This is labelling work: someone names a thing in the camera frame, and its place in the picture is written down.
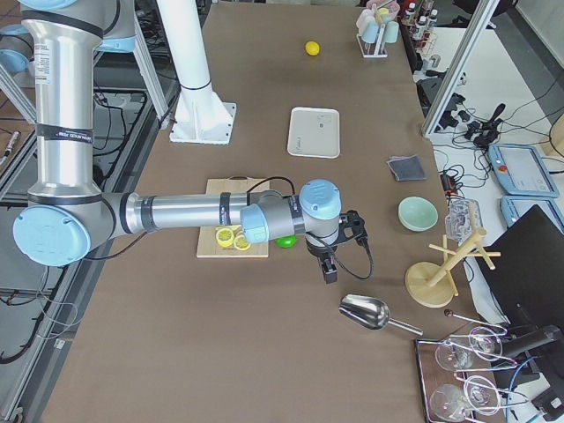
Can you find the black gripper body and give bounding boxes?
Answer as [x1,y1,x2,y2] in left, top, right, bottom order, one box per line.
[306,210,367,264]

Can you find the green lime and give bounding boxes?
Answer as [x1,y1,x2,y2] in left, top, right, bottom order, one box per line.
[275,235,297,249]

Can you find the yellow lemon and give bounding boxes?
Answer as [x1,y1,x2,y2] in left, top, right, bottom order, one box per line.
[304,41,321,56]

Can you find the cream rabbit print tray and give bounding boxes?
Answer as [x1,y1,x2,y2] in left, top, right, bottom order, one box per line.
[286,107,340,159]

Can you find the glass rack black tray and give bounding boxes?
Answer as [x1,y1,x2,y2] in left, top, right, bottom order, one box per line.
[414,334,517,422]

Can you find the metal scoop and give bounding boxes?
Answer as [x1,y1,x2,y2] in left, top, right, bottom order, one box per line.
[338,293,423,337]

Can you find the mint green bowl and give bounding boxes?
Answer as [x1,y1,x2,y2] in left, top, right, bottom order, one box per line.
[397,197,439,232]

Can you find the pink cloth under grey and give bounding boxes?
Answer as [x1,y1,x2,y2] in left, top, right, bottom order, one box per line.
[389,154,417,161]

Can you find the grey folded cloth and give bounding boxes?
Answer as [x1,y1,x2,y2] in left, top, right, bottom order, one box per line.
[386,156,427,182]

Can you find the lower lemon slice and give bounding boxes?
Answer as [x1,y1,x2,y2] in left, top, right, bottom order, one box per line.
[233,233,251,251]

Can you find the lemon slice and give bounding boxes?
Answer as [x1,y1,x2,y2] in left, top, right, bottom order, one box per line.
[215,226,235,249]
[233,233,251,251]

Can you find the wooden mug tree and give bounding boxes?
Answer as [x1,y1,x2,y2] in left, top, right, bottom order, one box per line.
[404,227,501,308]

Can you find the upper lemon slice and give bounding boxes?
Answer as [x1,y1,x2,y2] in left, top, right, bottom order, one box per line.
[215,226,235,249]

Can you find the clear glass container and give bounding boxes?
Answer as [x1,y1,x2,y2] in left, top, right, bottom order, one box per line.
[445,199,483,244]

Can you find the bamboo cutting board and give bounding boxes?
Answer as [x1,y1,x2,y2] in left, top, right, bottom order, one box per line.
[197,177,269,258]

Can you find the upper left wine glass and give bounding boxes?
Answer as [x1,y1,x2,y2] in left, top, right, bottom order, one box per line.
[434,338,473,372]

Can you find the wine glass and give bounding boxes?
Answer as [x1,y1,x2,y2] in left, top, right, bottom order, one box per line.
[463,375,501,416]
[430,384,470,422]
[434,338,473,372]
[468,326,502,362]

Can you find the lower blue teach pendant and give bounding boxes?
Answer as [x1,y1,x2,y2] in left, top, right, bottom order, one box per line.
[500,196,563,232]

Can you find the blue teach pendant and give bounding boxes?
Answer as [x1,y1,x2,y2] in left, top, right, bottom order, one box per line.
[500,196,563,232]
[487,144,560,198]

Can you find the upper right wine glass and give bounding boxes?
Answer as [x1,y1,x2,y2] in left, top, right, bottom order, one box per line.
[468,326,502,362]

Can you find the lower left wine glass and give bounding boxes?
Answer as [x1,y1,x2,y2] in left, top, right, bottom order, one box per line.
[430,384,470,422]

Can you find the upper blue teach pendant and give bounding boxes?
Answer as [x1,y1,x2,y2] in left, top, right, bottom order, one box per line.
[487,144,560,198]

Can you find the black monitor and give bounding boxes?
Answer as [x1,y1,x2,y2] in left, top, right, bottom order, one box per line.
[479,205,563,329]

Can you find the lower right wine glass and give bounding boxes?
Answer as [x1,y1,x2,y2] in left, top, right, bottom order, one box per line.
[463,375,501,416]

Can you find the mint green cup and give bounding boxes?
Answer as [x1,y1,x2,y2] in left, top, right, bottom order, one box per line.
[382,21,399,44]

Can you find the light blue cup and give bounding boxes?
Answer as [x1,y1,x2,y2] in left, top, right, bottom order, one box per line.
[360,19,380,44]

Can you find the pink cup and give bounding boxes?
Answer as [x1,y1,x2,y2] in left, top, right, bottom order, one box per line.
[356,9,376,28]

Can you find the yellow cup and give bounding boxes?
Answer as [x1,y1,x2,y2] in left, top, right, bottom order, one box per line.
[375,7,396,26]

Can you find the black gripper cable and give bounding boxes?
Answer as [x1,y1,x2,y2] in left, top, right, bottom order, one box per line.
[306,215,376,281]

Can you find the white wire cup rack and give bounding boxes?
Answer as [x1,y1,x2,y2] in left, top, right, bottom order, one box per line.
[356,31,389,59]

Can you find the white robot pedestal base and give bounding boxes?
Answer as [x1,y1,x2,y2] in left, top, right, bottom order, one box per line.
[158,0,236,145]

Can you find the aluminium frame post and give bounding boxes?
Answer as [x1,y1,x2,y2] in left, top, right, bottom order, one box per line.
[421,0,500,137]

